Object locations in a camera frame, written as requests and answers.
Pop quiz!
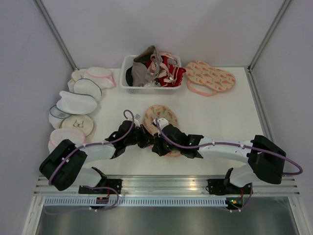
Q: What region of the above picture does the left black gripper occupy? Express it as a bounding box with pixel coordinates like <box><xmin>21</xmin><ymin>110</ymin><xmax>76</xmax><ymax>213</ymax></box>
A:
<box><xmin>125</xmin><ymin>124</ymin><xmax>155</xmax><ymax>148</ymax></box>

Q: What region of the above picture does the floral mesh laundry bag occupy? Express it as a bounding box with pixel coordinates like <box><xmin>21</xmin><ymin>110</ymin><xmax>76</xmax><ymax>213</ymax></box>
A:
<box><xmin>142</xmin><ymin>105</ymin><xmax>181</xmax><ymax>157</ymax></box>

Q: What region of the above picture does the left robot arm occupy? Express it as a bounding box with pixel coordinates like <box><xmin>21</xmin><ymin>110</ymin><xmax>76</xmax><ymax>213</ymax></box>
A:
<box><xmin>39</xmin><ymin>120</ymin><xmax>154</xmax><ymax>194</ymax></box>

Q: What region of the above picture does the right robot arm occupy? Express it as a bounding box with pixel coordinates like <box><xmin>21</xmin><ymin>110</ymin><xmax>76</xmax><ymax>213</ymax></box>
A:
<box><xmin>152</xmin><ymin>124</ymin><xmax>286</xmax><ymax>195</ymax></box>

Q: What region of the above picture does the beige bag with bra print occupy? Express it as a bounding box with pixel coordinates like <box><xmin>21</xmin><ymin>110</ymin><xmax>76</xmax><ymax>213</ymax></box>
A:
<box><xmin>60</xmin><ymin>115</ymin><xmax>96</xmax><ymax>140</ymax></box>

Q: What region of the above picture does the black bra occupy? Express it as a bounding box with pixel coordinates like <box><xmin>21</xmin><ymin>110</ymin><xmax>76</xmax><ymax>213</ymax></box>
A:
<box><xmin>125</xmin><ymin>67</ymin><xmax>134</xmax><ymax>87</ymax></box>

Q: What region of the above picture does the front pink trimmed mesh bag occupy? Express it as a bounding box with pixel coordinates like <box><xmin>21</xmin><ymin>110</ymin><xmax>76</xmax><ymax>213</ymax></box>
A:
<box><xmin>48</xmin><ymin>128</ymin><xmax>86</xmax><ymax>153</ymax></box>

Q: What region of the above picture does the red bra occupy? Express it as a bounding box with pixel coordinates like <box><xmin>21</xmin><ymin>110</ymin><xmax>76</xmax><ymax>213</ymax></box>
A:
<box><xmin>156</xmin><ymin>55</ymin><xmax>186</xmax><ymax>88</ymax></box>

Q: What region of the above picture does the pink trimmed white mesh bag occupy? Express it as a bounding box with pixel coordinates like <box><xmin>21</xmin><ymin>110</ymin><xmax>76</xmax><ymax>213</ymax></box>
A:
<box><xmin>84</xmin><ymin>67</ymin><xmax>116</xmax><ymax>89</ymax></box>

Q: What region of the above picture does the taupe bra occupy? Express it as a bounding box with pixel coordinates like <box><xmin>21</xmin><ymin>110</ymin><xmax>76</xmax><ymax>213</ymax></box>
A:
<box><xmin>132</xmin><ymin>46</ymin><xmax>162</xmax><ymax>87</ymax></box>

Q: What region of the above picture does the large white mesh bag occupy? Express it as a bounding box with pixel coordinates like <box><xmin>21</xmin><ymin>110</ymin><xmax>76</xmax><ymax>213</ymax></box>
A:
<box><xmin>56</xmin><ymin>91</ymin><xmax>98</xmax><ymax>115</ymax></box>

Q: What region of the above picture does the grey trimmed white mesh bag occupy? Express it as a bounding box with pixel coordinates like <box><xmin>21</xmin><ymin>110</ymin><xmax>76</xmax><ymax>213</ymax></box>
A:
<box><xmin>73</xmin><ymin>78</ymin><xmax>102</xmax><ymax>102</ymax></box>

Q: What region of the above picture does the pink bra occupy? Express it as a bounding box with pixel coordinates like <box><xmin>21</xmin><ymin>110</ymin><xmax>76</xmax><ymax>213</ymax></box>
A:
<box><xmin>147</xmin><ymin>51</ymin><xmax>184</xmax><ymax>87</ymax></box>

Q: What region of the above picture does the blue trimmed mesh bag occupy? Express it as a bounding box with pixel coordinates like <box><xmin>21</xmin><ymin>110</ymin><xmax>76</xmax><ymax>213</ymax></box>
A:
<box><xmin>48</xmin><ymin>105</ymin><xmax>71</xmax><ymax>129</ymax></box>

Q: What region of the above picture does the cream round laundry bag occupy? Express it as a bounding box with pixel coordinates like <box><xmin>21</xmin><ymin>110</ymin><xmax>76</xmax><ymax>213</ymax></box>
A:
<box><xmin>67</xmin><ymin>70</ymin><xmax>86</xmax><ymax>92</ymax></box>

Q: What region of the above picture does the white plastic basket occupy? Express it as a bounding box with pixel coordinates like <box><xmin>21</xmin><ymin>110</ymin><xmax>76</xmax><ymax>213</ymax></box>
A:
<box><xmin>119</xmin><ymin>55</ymin><xmax>182</xmax><ymax>94</ymax></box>

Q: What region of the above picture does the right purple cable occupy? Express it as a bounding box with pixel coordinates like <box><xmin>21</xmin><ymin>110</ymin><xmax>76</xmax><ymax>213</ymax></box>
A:
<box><xmin>155</xmin><ymin>118</ymin><xmax>303</xmax><ymax>213</ymax></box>

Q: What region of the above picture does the purple cable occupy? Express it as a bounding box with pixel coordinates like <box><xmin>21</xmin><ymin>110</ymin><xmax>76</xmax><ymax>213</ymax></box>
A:
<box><xmin>155</xmin><ymin>118</ymin><xmax>303</xmax><ymax>213</ymax></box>
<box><xmin>44</xmin><ymin>109</ymin><xmax>135</xmax><ymax>215</ymax></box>

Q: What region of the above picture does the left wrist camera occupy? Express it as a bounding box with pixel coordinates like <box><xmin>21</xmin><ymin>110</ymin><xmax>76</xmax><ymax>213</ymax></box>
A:
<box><xmin>134</xmin><ymin>114</ymin><xmax>141</xmax><ymax>127</ymax></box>

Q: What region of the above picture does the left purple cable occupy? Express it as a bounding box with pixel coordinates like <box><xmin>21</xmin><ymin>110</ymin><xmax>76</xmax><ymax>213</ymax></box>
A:
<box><xmin>44</xmin><ymin>109</ymin><xmax>135</xmax><ymax>215</ymax></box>

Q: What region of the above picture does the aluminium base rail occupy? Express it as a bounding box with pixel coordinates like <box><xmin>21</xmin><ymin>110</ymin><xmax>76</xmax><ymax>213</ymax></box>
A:
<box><xmin>34</xmin><ymin>67</ymin><xmax>301</xmax><ymax>196</ymax></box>

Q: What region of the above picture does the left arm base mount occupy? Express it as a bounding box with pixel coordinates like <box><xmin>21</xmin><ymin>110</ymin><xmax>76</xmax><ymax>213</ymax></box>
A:
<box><xmin>78</xmin><ymin>179</ymin><xmax>123</xmax><ymax>194</ymax></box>

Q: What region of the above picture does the white slotted cable duct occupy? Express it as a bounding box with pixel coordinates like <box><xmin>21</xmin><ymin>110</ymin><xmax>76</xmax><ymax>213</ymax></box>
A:
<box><xmin>44</xmin><ymin>196</ymin><xmax>227</xmax><ymax>207</ymax></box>

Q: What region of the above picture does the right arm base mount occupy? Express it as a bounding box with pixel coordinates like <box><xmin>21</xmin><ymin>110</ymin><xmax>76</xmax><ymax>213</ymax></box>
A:
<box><xmin>205</xmin><ymin>179</ymin><xmax>251</xmax><ymax>196</ymax></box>

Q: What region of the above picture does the left aluminium frame post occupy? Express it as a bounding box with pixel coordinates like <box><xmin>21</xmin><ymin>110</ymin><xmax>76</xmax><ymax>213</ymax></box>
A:
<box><xmin>33</xmin><ymin>0</ymin><xmax>78</xmax><ymax>71</ymax></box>

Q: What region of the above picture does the aluminium frame post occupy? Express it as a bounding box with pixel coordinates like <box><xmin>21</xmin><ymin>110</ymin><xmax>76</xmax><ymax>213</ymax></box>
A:
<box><xmin>247</xmin><ymin>0</ymin><xmax>293</xmax><ymax>73</ymax></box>
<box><xmin>33</xmin><ymin>0</ymin><xmax>78</xmax><ymax>71</ymax></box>

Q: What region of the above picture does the right aluminium frame post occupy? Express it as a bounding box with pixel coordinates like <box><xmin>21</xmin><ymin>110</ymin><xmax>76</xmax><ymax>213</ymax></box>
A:
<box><xmin>247</xmin><ymin>0</ymin><xmax>293</xmax><ymax>73</ymax></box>

